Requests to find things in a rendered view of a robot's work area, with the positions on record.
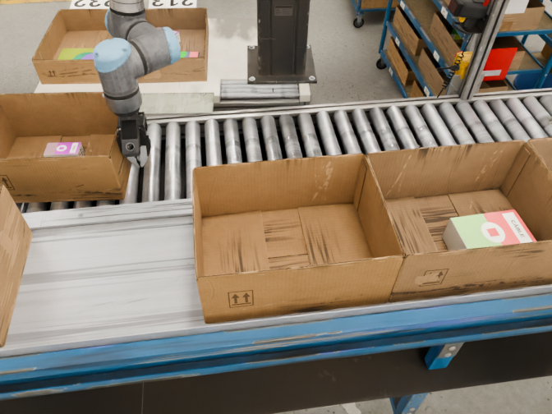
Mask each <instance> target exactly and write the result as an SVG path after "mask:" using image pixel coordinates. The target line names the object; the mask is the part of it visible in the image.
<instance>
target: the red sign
mask: <svg viewBox="0 0 552 414"><path fill-rule="evenodd" d="M517 49H518V48H493V49H491V50H490V54H489V57H488V58H487V61H486V63H485V67H484V69H483V72H482V73H485V76H484V78H483V81H497V80H504V78H505V77H506V75H507V72H508V69H509V67H510V65H511V63H512V60H513V58H514V55H515V53H516V52H517Z"/></svg>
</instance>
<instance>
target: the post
mask: <svg viewBox="0 0 552 414"><path fill-rule="evenodd" d="M509 1H510V0H491V2H490V6H489V9H488V12H487V13H486V14H487V15H488V17H487V20H486V23H485V26H484V29H483V31H482V33H480V34H479V37H478V39H477V41H476V46H475V48H474V50H473V53H472V56H471V60H470V62H469V64H468V67H467V71H466V74H465V76H464V78H463V79H460V78H461V76H460V75H454V76H453V79H452V80H451V82H450V85H449V88H448V92H447V94H446V95H455V94H458V96H459V97H460V99H461V100H466V99H468V100H472V97H473V95H474V94H477V93H478V91H479V89H480V87H481V83H482V81H483V78H484V76H485V73H482V72H483V69H484V67H485V63H486V61H487V58H488V57H489V54H490V50H491V48H492V46H493V43H494V41H495V37H496V35H497V33H498V30H499V27H500V25H501V22H502V20H503V18H504V14H505V12H506V9H507V7H508V4H509Z"/></svg>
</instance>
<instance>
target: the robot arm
mask: <svg viewBox="0 0 552 414"><path fill-rule="evenodd" d="M109 1H110V2H109V9H108V11H107V13H106V15H105V26H106V28H107V30H108V32H109V34H110V35H111V36H112V37H113V38H112V39H106V40H104V41H102V42H101V43H99V44H98V45H97V46H96V47H95V48H94V51H93V58H94V67H95V69H96V70H97V72H98V75H99V80H100V83H101V85H102V89H103V98H105V99H106V102H107V105H108V108H109V109H110V110H111V111H112V112H113V113H114V114H115V115H116V116H118V122H117V129H118V131H117V136H118V137H117V144H118V147H119V149H120V152H121V153H122V154H123V155H124V156H125V157H126V158H127V159H128V160H129V161H131V162H132V163H133V164H135V165H136V166H137V167H139V168H143V167H144V165H145V163H146V161H147V159H148V156H149V154H150V149H151V140H150V138H149V136H147V135H146V133H145V129H146V130H147V129H148V125H147V121H146V118H145V112H139V110H140V106H141V105H142V98H141V94H140V87H139V84H138V80H137V79H138V78H141V77H142V76H145V75H148V74H150V73H151V72H154V71H157V70H159V69H161V68H164V67H166V66H169V65H170V66H171V65H172V64H173V63H175V62H177V61H178V60H179V59H180V57H181V48H180V44H179V42H178V39H177V36H176V35H175V33H174V32H173V31H172V29H170V28H169V27H162V28H161V29H159V30H158V29H157V28H155V27H154V26H153V25H151V24H150V23H149V22H148V21H147V20H146V19H145V4H144V0H109ZM141 114H143V116H140V115H141ZM137 156H140V157H139V160H140V161H139V160H138V159H137Z"/></svg>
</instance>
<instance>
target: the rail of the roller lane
mask: <svg viewBox="0 0 552 414"><path fill-rule="evenodd" d="M547 94H548V95H551V96H552V88H546V89H534V90H512V91H500V92H489V93H477V94H474V95H473V97H472V100H468V99H466V100H461V99H460V97H459V96H458V94H455V95H443V96H439V97H438V98H437V96H431V97H420V98H408V99H386V100H374V101H362V102H351V103H341V104H335V103H328V104H316V105H305V106H293V107H281V108H259V109H247V110H236V111H224V112H212V113H190V114H178V115H167V116H155V117H145V118H146V121H147V125H149V124H152V123H155V124H158V125H160V126H161V128H162V140H166V126H167V125H168V124H169V123H170V122H176V123H178V124H179V125H180V127H181V139H183V138H186V124H187V123H188V122H189V121H196V122H198V123H199V124H200V137H205V122H206V121H207V120H209V119H214V120H216V121H217V122H218V126H219V135H220V136H224V131H223V122H224V120H225V119H227V118H230V117H231V118H234V119H235V120H236V121H237V125H238V131H239V134H243V130H242V120H243V119H244V118H245V117H253V118H254V119H255V120H256V125H257V130H258V132H262V129H261V124H260V120H261V118H262V117H263V116H265V115H270V116H272V117H273V118H274V121H275V125H276V129H277V131H281V129H280V125H279V118H280V117H281V116H282V115H283V114H290V115H291V116H292V118H293V121H294V125H295V128H296V130H300V129H299V126H298V122H297V117H298V115H299V114H301V113H309V114H310V116H311V119H312V122H313V125H314V128H318V127H317V123H316V120H315V116H316V114H317V113H318V112H321V111H325V112H327V113H328V114H329V117H330V120H331V122H332V125H333V127H335V126H336V125H335V122H334V113H335V112H336V111H338V110H344V111H345V112H346V113H347V115H348V118H349V121H350V123H351V125H352V126H354V123H353V121H352V117H351V114H352V111H354V110H355V109H357V108H361V109H363V110H364V111H365V114H366V117H367V119H368V121H369V123H370V124H372V122H371V120H370V117H369V111H370V110H371V109H372V108H376V107H378V108H381V109H382V111H383V113H384V115H385V117H386V120H387V122H390V121H389V119H388V117H387V115H386V112H387V110H388V108H390V107H392V106H397V107H399V108H400V110H401V112H402V115H403V116H404V118H405V120H406V122H407V119H406V117H405V115H404V113H403V112H404V109H405V107H406V106H408V105H411V104H413V105H416V106H417V108H418V110H419V112H420V114H421V115H422V113H421V108H422V107H423V106H424V105H425V104H433V105H434V106H435V108H436V110H437V111H438V108H439V106H440V105H441V104H442V103H445V102H449V103H451V104H452V106H453V108H454V109H455V107H456V105H457V104H458V103H459V102H461V101H467V102H468V103H469V104H470V106H471V108H472V105H473V104H474V103H475V102H476V101H477V100H479V99H482V100H485V102H486V103H487V105H488V106H489V104H490V102H491V101H492V100H493V99H502V100H503V102H504V103H505V104H506V102H507V101H508V100H509V99H511V98H513V97H516V98H518V99H519V100H520V101H521V102H522V101H523V100H524V99H525V98H526V97H528V96H534V97H535V98H536V99H537V100H538V101H539V99H540V98H541V97H542V96H544V95H547ZM438 113H439V111H438ZM439 115H440V114H439ZM422 117H423V115H422ZM441 118H442V117H441ZM423 119H424V117H423ZM424 120H425V119H424Z"/></svg>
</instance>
